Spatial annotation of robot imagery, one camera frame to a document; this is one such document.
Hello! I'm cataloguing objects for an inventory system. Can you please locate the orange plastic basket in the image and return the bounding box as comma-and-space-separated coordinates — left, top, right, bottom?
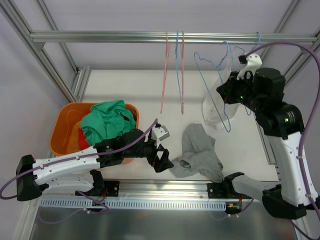
49, 102, 139, 156

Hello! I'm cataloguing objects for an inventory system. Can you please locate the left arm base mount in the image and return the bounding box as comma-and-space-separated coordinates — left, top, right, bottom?
81, 180, 120, 198

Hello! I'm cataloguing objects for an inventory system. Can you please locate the aluminium hanging rail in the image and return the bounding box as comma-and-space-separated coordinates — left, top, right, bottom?
29, 30, 318, 46

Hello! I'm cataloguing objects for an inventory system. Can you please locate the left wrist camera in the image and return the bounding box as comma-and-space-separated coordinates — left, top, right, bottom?
151, 123, 170, 148

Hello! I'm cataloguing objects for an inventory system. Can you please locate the white tank top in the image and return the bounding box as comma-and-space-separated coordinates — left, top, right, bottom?
201, 60, 240, 133

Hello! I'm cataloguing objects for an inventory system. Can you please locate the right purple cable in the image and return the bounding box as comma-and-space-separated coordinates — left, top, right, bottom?
246, 41, 320, 211

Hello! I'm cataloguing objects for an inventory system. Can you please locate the white slotted cable duct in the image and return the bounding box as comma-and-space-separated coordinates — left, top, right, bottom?
40, 198, 227, 212

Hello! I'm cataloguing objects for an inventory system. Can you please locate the pink hanger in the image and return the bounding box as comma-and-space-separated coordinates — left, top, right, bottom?
160, 31, 170, 114
180, 31, 185, 115

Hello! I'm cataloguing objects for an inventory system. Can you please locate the blue hanger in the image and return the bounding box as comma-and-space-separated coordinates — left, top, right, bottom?
174, 31, 183, 114
193, 41, 233, 133
233, 31, 261, 116

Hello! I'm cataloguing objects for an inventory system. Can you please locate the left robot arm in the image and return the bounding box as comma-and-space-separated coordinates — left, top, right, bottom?
16, 126, 174, 202

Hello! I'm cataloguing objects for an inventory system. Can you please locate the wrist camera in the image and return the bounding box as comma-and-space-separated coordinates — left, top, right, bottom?
151, 123, 170, 148
236, 53, 262, 80

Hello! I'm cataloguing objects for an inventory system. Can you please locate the grey tank top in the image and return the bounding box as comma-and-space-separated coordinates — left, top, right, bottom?
170, 123, 224, 183

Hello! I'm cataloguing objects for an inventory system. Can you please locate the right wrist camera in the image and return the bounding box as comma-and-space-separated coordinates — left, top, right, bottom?
236, 53, 262, 80

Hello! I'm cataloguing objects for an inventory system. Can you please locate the red tank top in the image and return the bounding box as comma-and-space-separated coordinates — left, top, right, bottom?
77, 127, 90, 150

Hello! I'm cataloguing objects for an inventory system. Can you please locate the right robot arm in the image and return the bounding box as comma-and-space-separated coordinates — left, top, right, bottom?
216, 67, 320, 220

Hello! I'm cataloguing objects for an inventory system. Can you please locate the green tank top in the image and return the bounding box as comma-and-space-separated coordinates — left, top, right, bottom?
80, 99, 137, 146

